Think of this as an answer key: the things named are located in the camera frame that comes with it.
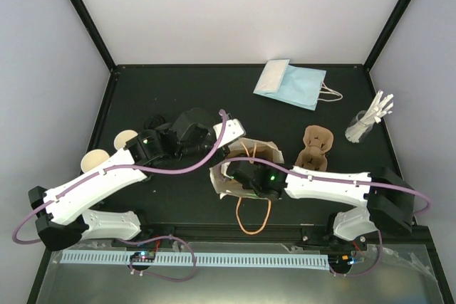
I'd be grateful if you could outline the brown paper bag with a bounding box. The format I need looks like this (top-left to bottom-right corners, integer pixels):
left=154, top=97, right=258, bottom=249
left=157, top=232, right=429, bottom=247
left=209, top=136, right=285, bottom=235

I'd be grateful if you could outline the single paper cup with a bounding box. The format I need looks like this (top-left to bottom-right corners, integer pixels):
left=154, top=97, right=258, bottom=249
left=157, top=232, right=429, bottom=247
left=113, top=130, right=138, bottom=150

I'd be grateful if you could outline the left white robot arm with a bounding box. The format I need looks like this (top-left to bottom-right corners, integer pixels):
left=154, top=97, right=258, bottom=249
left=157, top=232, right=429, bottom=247
left=28, top=108, right=245, bottom=251

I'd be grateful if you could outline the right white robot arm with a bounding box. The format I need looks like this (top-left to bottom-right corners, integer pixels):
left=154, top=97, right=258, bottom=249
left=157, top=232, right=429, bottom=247
left=221, top=157, right=415, bottom=249

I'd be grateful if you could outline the black cup lids stack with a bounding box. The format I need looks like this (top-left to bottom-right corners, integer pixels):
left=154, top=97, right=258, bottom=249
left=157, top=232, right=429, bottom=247
left=143, top=115, right=166, bottom=130

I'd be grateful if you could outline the blue paper bag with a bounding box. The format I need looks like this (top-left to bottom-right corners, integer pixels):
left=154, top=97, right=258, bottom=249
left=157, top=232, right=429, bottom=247
left=253, top=60, right=343, bottom=111

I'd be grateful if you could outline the right small circuit board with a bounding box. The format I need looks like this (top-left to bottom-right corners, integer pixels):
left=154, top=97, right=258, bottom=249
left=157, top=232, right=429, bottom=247
left=328, top=254, right=365, bottom=266

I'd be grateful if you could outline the small circuit board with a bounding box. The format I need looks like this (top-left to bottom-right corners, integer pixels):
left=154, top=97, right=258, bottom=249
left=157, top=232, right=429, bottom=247
left=130, top=251, right=156, bottom=262
left=328, top=254, right=365, bottom=266

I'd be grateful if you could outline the paper cup stack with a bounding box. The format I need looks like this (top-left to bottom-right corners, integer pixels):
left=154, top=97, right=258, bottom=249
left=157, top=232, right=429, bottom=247
left=80, top=149, right=110, bottom=173

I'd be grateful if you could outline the left small circuit board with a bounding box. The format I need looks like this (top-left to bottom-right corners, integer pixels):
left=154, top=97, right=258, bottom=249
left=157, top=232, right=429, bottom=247
left=130, top=251, right=156, bottom=262

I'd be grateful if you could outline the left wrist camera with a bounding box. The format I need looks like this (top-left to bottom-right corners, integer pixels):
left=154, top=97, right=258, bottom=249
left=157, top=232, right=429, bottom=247
left=213, top=119, right=246, bottom=148

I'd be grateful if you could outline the black mounting rail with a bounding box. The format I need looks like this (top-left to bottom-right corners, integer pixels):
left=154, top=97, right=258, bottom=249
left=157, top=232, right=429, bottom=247
left=130, top=224, right=328, bottom=245

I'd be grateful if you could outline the light blue cable duct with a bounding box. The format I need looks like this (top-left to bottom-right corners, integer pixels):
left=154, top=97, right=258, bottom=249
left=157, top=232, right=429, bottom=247
left=60, top=250, right=329, bottom=271

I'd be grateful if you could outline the left black frame post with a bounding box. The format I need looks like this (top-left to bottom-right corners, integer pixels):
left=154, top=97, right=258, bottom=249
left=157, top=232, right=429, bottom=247
left=69, top=0, right=116, bottom=72

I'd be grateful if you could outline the black frame post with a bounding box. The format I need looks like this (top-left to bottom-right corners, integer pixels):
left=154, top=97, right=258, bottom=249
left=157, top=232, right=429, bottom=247
left=69, top=0, right=116, bottom=72
left=363, top=0, right=412, bottom=71

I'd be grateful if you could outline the right black frame post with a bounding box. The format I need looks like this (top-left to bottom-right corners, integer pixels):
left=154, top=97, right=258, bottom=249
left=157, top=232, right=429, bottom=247
left=363, top=0, right=412, bottom=71

